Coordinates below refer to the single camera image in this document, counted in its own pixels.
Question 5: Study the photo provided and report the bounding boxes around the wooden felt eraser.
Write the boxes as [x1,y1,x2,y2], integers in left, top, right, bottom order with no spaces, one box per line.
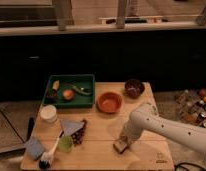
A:
[113,139,128,154]

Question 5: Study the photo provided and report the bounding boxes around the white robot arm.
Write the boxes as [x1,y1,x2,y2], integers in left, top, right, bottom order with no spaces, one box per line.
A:
[119,103,206,155]

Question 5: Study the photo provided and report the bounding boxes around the red orange bowl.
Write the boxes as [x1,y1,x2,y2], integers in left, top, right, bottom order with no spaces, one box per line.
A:
[96,92,122,114]

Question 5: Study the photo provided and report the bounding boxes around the dark maroon bowl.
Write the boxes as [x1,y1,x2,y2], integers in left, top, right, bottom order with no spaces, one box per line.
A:
[125,79,145,99]

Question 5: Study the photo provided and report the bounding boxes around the dark grape bunch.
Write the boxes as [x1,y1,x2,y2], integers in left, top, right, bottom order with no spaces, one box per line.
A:
[72,119,87,145]

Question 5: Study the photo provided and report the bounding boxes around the green plastic tray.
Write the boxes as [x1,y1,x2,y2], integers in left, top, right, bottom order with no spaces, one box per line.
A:
[42,74,95,108]

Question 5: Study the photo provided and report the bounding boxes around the small green cup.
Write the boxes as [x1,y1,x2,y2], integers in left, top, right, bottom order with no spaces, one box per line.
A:
[57,135,74,152]

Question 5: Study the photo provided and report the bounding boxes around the green cucumber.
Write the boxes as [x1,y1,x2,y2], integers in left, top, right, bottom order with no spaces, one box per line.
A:
[72,85,92,96]

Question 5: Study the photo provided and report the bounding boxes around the red apple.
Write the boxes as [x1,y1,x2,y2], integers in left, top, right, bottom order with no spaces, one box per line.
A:
[62,89,75,101]

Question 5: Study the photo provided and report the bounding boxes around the white cup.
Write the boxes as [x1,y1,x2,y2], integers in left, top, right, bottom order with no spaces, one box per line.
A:
[40,105,57,123]

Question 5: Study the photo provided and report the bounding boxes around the white black dish brush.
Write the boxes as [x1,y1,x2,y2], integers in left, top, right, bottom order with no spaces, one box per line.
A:
[39,140,59,170]

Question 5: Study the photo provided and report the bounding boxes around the dark eggplant piece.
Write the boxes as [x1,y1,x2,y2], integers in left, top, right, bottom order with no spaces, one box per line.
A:
[45,89,57,102]

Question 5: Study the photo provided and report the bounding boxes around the yellow banana piece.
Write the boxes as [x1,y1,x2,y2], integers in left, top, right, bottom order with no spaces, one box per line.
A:
[52,80,59,91]

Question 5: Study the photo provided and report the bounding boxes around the black cable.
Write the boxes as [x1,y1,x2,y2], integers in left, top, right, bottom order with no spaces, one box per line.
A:
[174,162,206,171]

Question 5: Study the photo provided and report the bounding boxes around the black handle tool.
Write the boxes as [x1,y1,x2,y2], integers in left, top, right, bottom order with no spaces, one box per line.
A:
[27,117,34,140]

